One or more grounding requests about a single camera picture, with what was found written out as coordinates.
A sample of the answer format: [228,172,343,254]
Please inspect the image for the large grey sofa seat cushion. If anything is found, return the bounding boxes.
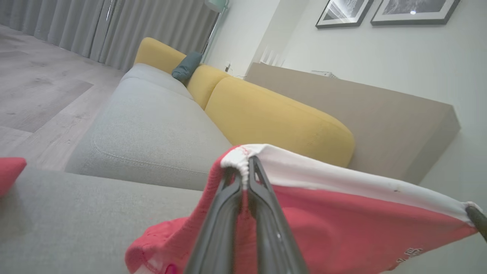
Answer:
[0,167,215,274]

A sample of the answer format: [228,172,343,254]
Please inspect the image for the long yellow sofa back cushion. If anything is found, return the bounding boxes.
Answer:
[205,77,356,169]

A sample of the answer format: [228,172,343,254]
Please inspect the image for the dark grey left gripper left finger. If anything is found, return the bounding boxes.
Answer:
[185,167,243,274]

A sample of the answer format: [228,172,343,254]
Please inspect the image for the teal throw pillow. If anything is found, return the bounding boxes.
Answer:
[171,51,204,81]

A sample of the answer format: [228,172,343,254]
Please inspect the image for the mint green floor lamp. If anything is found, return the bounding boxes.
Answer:
[202,0,231,64]

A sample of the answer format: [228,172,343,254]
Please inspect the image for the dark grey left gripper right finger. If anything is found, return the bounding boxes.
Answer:
[247,155,309,274]

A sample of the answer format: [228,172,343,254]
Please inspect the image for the red shorts with white waistband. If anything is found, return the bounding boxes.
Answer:
[125,143,481,274]

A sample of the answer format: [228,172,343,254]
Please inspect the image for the grey pleated curtain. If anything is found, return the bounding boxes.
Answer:
[0,0,222,73]

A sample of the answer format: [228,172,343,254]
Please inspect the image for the beige wooden ledge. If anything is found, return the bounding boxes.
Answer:
[245,62,462,186]

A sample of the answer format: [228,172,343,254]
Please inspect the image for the black framed picture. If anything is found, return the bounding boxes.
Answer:
[370,0,461,27]
[315,0,374,30]

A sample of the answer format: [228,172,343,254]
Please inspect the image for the small white device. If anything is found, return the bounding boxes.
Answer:
[310,70,339,80]

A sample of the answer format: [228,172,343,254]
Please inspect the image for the white slatted vent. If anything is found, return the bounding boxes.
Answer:
[259,45,286,68]

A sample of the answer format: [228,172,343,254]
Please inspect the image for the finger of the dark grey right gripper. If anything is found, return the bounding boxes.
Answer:
[466,205,487,243]

